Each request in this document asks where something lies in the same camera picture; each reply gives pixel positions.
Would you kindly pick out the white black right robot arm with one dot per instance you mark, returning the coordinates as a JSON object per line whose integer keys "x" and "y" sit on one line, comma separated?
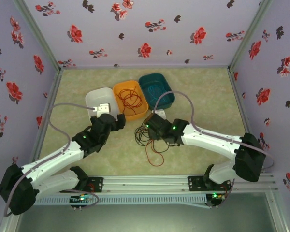
{"x": 207, "y": 137}

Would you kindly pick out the orange plastic bin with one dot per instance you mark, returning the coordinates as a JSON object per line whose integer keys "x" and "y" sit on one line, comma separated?
{"x": 133, "y": 118}

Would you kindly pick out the white plastic bin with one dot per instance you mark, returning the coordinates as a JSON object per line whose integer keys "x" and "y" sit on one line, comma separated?
{"x": 96, "y": 96}

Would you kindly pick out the teal plastic bin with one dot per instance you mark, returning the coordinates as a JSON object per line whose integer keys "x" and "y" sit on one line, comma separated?
{"x": 157, "y": 79}

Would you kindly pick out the left controller board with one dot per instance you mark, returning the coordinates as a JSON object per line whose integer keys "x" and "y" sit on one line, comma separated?
{"x": 81, "y": 199}

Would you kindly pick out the controller board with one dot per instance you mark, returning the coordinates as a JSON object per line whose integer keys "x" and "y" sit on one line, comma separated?
{"x": 81, "y": 199}
{"x": 215, "y": 195}

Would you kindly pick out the right controller board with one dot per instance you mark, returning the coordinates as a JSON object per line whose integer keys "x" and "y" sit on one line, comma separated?
{"x": 215, "y": 195}

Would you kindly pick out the grey metal panel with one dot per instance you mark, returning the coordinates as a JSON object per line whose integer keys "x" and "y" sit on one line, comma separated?
{"x": 145, "y": 220}

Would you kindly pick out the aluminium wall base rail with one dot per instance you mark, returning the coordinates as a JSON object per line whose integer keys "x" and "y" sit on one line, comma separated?
{"x": 135, "y": 68}

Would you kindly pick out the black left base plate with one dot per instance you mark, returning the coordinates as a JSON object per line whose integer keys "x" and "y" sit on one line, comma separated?
{"x": 96, "y": 184}

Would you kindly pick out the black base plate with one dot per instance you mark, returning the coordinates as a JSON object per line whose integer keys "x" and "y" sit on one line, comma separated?
{"x": 96, "y": 184}
{"x": 195, "y": 183}

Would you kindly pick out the aluminium side rail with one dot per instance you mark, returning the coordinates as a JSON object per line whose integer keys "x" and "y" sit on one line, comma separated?
{"x": 240, "y": 101}
{"x": 52, "y": 96}

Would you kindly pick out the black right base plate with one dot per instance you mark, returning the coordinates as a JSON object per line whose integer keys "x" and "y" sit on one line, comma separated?
{"x": 195, "y": 183}

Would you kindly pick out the aluminium corner post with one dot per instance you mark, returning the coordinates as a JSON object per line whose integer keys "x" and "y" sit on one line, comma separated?
{"x": 38, "y": 36}
{"x": 251, "y": 36}

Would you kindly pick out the aluminium lower frame bar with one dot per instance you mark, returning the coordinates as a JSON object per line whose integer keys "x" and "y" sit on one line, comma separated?
{"x": 7, "y": 224}
{"x": 278, "y": 212}

